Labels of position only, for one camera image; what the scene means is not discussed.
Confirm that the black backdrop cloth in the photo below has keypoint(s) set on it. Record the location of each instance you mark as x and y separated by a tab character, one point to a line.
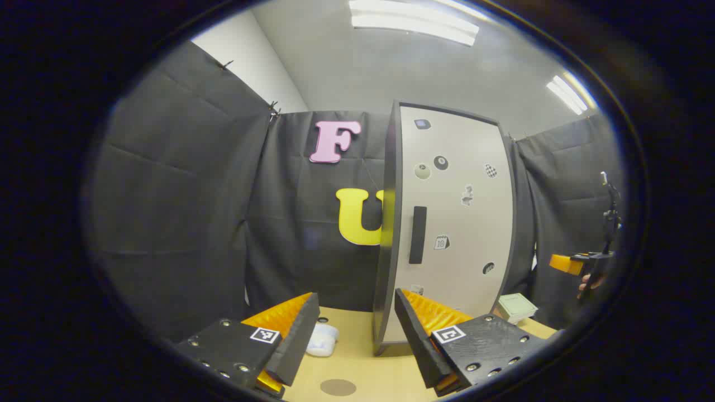
184	195

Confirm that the white plastic case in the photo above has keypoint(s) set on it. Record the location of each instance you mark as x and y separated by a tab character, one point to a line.
324	338

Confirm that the long ceiling light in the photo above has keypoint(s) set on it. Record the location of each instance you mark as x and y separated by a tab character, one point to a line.
413	22

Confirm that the brown round coaster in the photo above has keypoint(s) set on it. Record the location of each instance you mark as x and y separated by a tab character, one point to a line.
338	387

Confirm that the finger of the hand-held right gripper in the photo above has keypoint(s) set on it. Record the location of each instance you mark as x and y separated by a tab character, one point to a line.
564	263

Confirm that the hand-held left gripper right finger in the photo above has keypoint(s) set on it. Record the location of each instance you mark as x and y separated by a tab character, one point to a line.
419	346

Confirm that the pale green book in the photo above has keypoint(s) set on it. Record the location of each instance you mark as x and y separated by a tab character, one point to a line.
516	306

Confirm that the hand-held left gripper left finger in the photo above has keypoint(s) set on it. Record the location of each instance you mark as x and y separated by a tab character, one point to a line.
296	346

